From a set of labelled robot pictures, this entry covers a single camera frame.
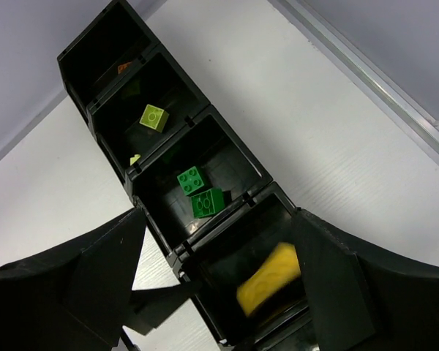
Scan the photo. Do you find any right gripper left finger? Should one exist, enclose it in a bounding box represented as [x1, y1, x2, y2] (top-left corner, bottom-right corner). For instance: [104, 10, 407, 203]
[0, 208, 146, 350]

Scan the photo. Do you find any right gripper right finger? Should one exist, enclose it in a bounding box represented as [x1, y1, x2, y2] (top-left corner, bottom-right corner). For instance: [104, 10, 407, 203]
[293, 208, 439, 350]

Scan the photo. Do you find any yellow long lego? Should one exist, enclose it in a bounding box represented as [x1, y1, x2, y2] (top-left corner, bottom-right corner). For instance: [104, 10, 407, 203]
[236, 242, 301, 317]

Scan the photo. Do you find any lime green square lego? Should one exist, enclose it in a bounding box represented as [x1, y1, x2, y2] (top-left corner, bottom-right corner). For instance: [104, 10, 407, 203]
[130, 154, 141, 166]

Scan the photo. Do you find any dark green curved lego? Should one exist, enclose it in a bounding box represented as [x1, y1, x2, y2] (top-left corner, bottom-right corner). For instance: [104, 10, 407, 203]
[190, 188, 225, 218]

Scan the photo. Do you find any dark green square lego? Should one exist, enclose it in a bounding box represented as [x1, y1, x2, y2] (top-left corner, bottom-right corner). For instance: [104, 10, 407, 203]
[177, 166, 208, 196]

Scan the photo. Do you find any lime green small lego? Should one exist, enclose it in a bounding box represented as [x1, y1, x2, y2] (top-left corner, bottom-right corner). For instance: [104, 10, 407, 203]
[139, 105, 169, 132]

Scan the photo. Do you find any orange brown lego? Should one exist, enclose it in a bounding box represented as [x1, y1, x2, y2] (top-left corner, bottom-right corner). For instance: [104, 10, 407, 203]
[117, 61, 132, 75]

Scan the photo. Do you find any black compartment bin row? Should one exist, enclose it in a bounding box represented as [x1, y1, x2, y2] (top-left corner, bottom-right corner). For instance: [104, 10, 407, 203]
[58, 1, 318, 350]

